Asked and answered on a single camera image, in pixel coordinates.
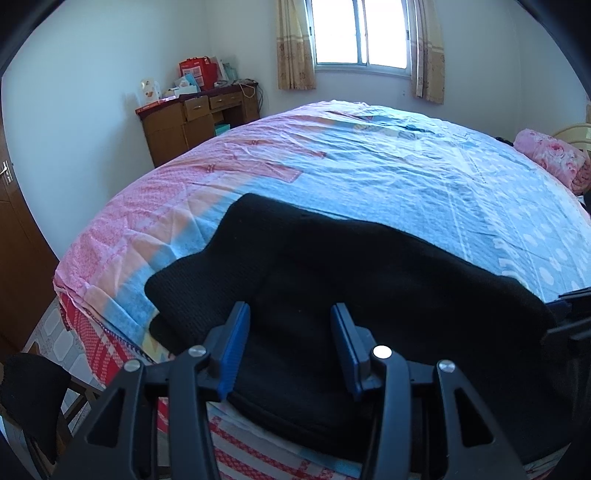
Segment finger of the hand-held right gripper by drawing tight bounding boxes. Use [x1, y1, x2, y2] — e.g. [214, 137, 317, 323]
[547, 286, 591, 319]
[541, 314, 591, 356]

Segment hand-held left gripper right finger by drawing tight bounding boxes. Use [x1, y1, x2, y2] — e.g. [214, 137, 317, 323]
[330, 302, 527, 480]

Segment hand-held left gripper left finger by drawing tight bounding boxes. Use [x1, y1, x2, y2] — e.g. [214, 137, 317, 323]
[53, 301, 252, 480]

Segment black pants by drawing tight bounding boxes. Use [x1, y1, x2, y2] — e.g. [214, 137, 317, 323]
[144, 193, 573, 467]

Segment red checked blanket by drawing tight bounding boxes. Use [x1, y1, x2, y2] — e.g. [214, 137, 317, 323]
[59, 295, 365, 480]

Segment pink floral pillow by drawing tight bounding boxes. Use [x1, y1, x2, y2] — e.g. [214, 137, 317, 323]
[514, 128, 591, 195]

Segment wooden chair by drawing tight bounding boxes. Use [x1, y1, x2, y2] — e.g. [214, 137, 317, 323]
[18, 374, 103, 480]

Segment wooden headboard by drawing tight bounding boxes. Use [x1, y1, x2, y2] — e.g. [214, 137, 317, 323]
[551, 122, 591, 153]

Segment pink and blue bed sheet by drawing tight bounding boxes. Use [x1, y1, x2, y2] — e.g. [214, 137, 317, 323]
[53, 99, 591, 480]

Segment wooden desk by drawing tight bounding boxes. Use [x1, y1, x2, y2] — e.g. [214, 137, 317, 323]
[135, 83, 262, 168]

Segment wooden door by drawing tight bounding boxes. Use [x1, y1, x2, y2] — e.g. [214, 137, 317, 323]
[0, 124, 61, 356]

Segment red gift bag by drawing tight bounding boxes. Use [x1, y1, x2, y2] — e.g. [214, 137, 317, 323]
[179, 56, 219, 90]

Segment beige floral curtain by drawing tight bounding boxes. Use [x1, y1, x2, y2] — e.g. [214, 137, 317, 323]
[276, 0, 317, 91]
[410, 0, 446, 104]

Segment window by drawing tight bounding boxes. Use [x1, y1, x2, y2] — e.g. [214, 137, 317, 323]
[310, 0, 411, 71]

